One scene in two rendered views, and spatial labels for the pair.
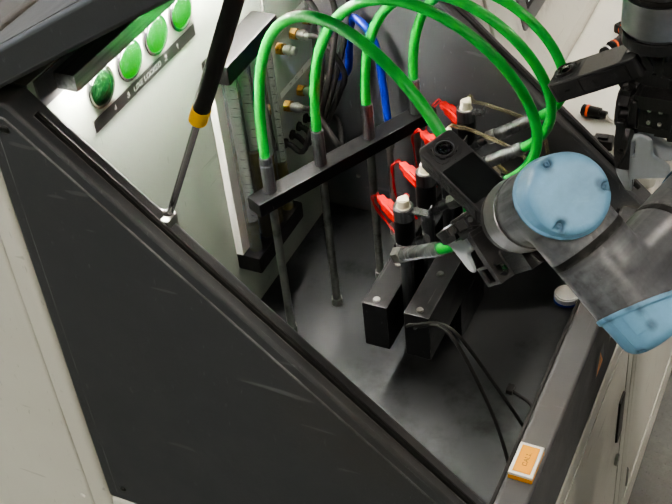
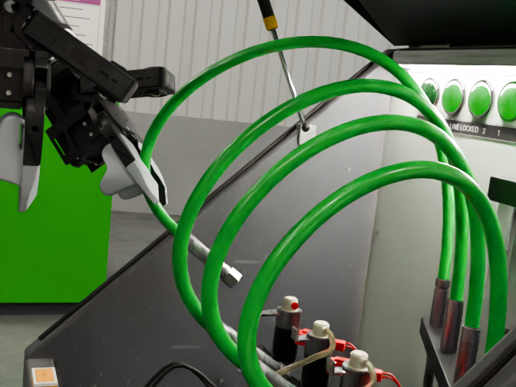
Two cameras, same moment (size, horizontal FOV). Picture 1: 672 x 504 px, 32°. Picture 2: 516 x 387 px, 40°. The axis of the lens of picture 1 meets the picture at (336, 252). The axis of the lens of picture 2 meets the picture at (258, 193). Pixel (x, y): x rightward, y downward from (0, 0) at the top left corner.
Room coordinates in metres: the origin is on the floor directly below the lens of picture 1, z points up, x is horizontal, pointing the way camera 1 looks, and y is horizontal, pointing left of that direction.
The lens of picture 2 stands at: (1.66, -0.72, 1.36)
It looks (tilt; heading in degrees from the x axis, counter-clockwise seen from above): 8 degrees down; 130
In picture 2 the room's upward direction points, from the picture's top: 6 degrees clockwise
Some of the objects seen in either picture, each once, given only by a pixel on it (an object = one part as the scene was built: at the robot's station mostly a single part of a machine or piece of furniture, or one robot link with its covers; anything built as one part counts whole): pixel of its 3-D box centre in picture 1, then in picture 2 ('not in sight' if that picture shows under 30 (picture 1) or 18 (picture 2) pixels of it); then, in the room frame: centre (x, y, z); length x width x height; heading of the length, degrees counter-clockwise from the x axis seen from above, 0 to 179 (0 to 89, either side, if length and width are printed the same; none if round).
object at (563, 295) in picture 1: (566, 295); not in sight; (1.31, -0.34, 0.84); 0.04 x 0.04 x 0.01
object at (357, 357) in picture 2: not in sight; (358, 368); (1.35, -0.17, 1.12); 0.02 x 0.02 x 0.03
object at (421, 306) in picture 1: (440, 272); not in sight; (1.32, -0.15, 0.91); 0.34 x 0.10 x 0.15; 151
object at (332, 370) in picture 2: not in sight; (344, 364); (1.35, -0.18, 1.13); 0.03 x 0.02 x 0.01; 61
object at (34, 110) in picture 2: not in sight; (32, 117); (1.09, -0.35, 1.32); 0.05 x 0.02 x 0.09; 151
